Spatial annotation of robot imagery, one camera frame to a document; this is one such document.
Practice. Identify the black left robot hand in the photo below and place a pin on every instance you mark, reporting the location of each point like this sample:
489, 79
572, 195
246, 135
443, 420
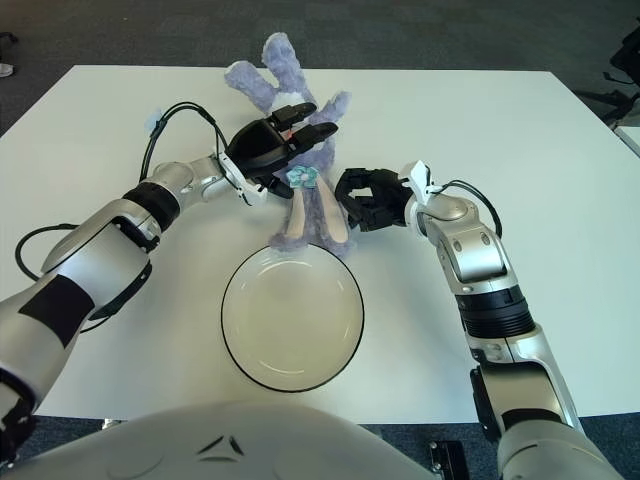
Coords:
255, 145

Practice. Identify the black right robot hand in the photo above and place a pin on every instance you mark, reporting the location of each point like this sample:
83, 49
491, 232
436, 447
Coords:
385, 200

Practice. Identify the purple plush bunny doll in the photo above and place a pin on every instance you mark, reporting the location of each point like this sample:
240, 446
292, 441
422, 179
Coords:
285, 65

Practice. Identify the white plate black rim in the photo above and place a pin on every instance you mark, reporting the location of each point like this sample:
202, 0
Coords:
292, 320

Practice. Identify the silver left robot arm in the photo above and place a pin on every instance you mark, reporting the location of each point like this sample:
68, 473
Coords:
90, 260

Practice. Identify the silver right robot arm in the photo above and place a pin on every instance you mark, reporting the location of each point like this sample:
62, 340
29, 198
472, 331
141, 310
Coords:
480, 250

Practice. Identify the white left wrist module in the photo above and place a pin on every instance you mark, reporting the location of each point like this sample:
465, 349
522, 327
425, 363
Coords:
235, 180

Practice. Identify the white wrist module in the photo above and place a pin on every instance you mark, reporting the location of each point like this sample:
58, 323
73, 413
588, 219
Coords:
235, 180
420, 175

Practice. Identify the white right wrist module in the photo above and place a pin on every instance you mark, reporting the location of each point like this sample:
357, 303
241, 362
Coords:
420, 175

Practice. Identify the white side table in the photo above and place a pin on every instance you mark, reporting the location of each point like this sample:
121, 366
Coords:
631, 137

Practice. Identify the white sneaker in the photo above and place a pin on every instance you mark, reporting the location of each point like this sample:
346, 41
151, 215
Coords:
6, 70

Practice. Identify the black chair base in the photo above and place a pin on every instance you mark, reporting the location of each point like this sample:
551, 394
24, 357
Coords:
7, 38

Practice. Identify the black office chair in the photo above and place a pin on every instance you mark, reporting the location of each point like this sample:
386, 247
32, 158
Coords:
627, 55

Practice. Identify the grey robot torso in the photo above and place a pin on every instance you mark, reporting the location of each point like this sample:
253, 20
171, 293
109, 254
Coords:
225, 450

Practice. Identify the white table leg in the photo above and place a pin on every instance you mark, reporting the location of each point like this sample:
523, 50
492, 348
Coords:
112, 423

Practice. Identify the black metal bracket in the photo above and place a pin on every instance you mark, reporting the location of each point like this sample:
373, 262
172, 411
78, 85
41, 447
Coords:
447, 460

